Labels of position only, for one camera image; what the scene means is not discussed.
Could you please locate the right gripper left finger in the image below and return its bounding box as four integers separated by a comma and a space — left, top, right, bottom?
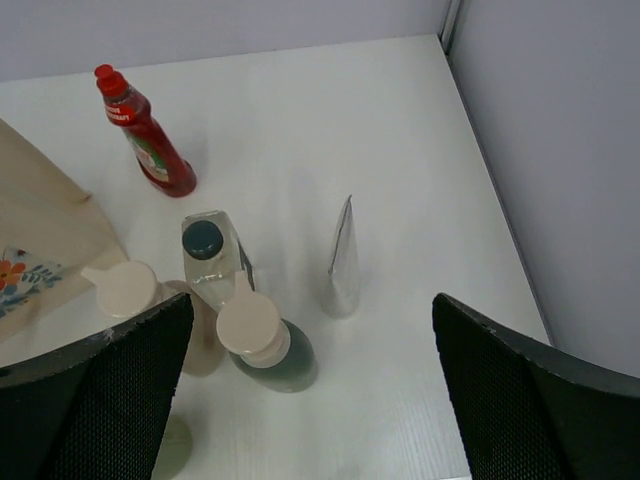
1, 293, 194, 479

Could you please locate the silver tube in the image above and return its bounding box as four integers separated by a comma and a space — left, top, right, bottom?
323, 195, 360, 318

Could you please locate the pale green bottle beige cap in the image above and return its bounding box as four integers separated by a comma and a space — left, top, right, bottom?
151, 414, 193, 480

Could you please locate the clear square bottle black cap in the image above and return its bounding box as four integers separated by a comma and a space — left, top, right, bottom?
181, 210, 256, 312

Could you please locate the beige pump bottle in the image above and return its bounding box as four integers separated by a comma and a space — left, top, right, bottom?
79, 259, 226, 377

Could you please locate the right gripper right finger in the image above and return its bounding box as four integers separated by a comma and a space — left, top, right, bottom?
432, 293, 639, 479

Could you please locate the grey-green pump bottle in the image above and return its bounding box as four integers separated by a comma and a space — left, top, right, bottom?
216, 271, 318, 393

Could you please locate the red dish soap bottle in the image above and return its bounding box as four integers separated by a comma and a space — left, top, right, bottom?
94, 64, 197, 198

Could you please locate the cream canvas tote bag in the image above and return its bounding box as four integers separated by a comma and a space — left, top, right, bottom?
1, 123, 127, 340

